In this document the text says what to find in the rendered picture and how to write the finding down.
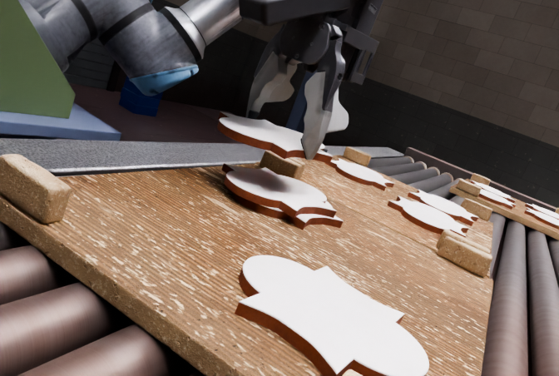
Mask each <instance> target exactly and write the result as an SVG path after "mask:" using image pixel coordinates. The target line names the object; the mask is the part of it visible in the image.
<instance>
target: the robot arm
mask: <svg viewBox="0 0 559 376"><path fill-rule="evenodd" d="M18 1H19V2H20V4H21V5H22V8H23V9H24V11H25V13H26V14H27V15H28V17H29V19H30V20H31V22H32V24H33V26H34V27H35V28H36V30H37V32H38V34H39V35H40V37H41V39H42V40H43V42H44V43H45V45H46V46H47V49H48V50H49V52H50V53H51V54H52V57H53V58H54V60H55V61H56V63H57V65H58V66H59V68H60V69H61V71H62V73H64V72H65V71H66V69H68V68H69V66H70V65H71V64H72V62H73V61H74V60H75V58H76V57H77V55H78V54H79V53H80V51H81V50H82V49H83V48H84V47H85V46H86V45H87V44H88V43H89V42H91V41H93V40H94V39H96V38H98V39H99V40H100V42H101V43H102V45H103V46H104V47H105V48H106V50H107V51H108V52H109V53H110V54H111V56H112V57H113V58H114V59H115V61H116V62H117V63H118V65H119V66H120V67H121V69H122V70H123V71H124V73H125V74H126V75H127V76H128V77H129V78H130V79H129V80H130V81H131V82H133V83H134V84H135V85H136V87H137V88H138V89H139V90H140V91H141V93H142V94H144V95H146V96H154V95H157V94H159V93H161V92H163V91H165V90H167V89H169V88H171V87H173V86H175V85H177V84H178V83H180V82H183V81H184V80H185V79H187V78H189V77H191V76H193V75H194V74H196V73H197V72H198V71H199V69H198V66H197V65H196V63H197V62H199V61H200V60H202V59H203V56H204V50H205V47H206V46H207V45H209V44H210V43H211V42H213V41H214V40H215V39H216V38H218V37H219V36H221V35H222V34H223V33H225V32H227V31H228V30H229V29H231V28H232V27H233V26H234V25H236V24H237V23H238V22H240V21H241V20H243V19H244V18H245V19H248V20H251V21H252V22H256V23H258V24H260V25H263V26H273V25H275V24H279V23H282V22H287V23H286V24H283V26H282V28H281V29H280V30H279V31H278V33H276V34H275V35H274V37H273V38H272V39H271V40H270V42H269V43H268V45H267V46H266V48H265V50H264V52H263V54H262V57H261V59H260V62H259V65H258V66H257V69H256V71H255V74H254V77H255V79H254V81H253V84H252V87H251V90H250V97H249V102H248V106H247V112H246V117H245V118H250V119H255V118H256V117H257V116H258V115H259V114H260V109H261V107H262V106H263V104H264V103H265V102H274V101H286V100H287V99H289V98H290V97H291V96H292V94H293V93H294V88H293V87H292V85H291V84H290V78H291V77H292V76H293V75H294V73H295V71H296V69H297V64H298V63H299V64H300V65H301V66H303V69H304V70H305V71H307V72H311V73H313V72H314V71H316V70H317V72H316V73H315V74H314V75H313V76H312V77H311V78H310V79H309V80H308V81H307V82H306V84H305V89H304V95H305V97H306V101H307V110H306V113H305V116H304V134H303V135H302V138H300V141H301V145H302V147H303V149H304V156H305V159H306V160H313V158H314V156H315V155H316V153H317V152H318V150H319V148H320V147H321V145H322V142H323V140H324V137H325V134H326V133H330V132H334V131H342V130H344V129H345V128H346V127H347V126H348V124H349V115H348V113H347V112H346V110H345V109H344V108H343V107H342V106H341V105H340V103H339V85H340V83H341V82H345V81H347V82H350V83H353V82H355V83H358V84H359V85H362V84H363V82H364V78H365V76H366V74H367V71H368V69H369V66H370V64H371V61H372V60H373V56H374V53H375V52H376V49H377V47H378V44H379V42H378V41H376V40H374V39H373V38H371V37H370V36H369V35H370V33H371V31H372V28H373V25H374V23H375V20H376V18H377V16H378V12H379V10H380V8H381V6H382V3H383V0H189V1H188V2H186V3H185V4H183V5H182V6H180V7H179V8H172V7H164V8H162V9H161V10H160V11H159V12H157V11H156V10H155V9H154V8H153V6H152V5H151V3H152V1H153V0H18ZM366 51H368V52H371V53H370V55H369V59H368V61H367V63H366V66H365V68H364V71H363V73H362V75H361V74H359V73H358V71H359V68H360V66H361V63H362V61H363V59H364V55H365V53H366Z"/></svg>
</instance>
